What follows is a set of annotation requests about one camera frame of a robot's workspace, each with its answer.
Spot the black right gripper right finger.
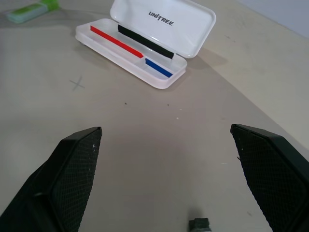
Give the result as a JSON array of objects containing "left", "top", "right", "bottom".
[{"left": 230, "top": 123, "right": 309, "bottom": 232}]

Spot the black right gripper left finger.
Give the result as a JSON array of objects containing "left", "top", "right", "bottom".
[{"left": 0, "top": 126, "right": 103, "bottom": 232}]

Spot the white Unitree pencil case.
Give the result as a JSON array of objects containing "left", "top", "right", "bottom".
[{"left": 74, "top": 0, "right": 217, "bottom": 90}]

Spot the green blurry object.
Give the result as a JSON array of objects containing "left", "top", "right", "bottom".
[{"left": 40, "top": 0, "right": 60, "bottom": 12}]

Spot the pale green eraser box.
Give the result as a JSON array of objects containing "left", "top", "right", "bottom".
[{"left": 6, "top": 2, "right": 48, "bottom": 24}]

